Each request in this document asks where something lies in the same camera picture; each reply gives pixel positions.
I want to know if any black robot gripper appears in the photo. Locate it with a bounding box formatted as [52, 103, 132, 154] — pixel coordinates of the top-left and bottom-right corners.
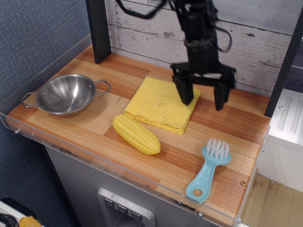
[171, 43, 236, 111]

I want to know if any yellow cloth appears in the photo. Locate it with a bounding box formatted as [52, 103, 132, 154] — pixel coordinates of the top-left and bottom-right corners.
[124, 77, 201, 135]

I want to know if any yellow plastic corn cob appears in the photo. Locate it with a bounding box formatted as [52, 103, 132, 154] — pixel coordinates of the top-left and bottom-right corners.
[112, 114, 160, 155]

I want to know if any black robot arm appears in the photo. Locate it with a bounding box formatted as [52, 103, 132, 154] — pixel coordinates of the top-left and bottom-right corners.
[170, 0, 236, 111]

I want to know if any light blue dish brush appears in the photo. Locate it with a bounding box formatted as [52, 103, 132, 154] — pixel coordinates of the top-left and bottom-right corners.
[186, 139, 232, 203]

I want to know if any white toy sink counter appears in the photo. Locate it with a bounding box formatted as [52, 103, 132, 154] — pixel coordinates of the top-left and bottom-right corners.
[256, 89, 303, 192]

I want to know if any grey toy fridge cabinet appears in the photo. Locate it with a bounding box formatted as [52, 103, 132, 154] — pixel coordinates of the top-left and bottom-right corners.
[46, 147, 214, 227]

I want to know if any silver dispenser button panel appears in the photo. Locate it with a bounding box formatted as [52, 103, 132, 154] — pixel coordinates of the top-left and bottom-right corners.
[98, 187, 156, 227]

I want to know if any clear acrylic table guard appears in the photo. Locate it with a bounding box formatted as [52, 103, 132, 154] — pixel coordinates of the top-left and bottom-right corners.
[1, 36, 269, 227]

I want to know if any black and yellow bag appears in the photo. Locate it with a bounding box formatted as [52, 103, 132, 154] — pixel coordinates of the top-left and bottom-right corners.
[0, 198, 43, 227]

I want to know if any right dark vertical post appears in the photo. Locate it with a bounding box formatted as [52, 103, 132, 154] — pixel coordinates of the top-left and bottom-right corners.
[264, 9, 303, 117]

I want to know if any dark vertical post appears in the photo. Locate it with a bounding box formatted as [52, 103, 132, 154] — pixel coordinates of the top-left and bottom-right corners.
[264, 9, 303, 117]
[86, 0, 111, 64]

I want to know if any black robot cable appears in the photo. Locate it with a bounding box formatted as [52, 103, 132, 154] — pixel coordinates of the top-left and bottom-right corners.
[115, 0, 232, 52]

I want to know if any left dark vertical post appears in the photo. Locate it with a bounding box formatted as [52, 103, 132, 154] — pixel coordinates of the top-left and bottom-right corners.
[86, 0, 111, 64]

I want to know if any stainless steel two-handled bowl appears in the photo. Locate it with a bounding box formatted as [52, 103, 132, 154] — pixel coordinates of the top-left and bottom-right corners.
[21, 74, 112, 117]

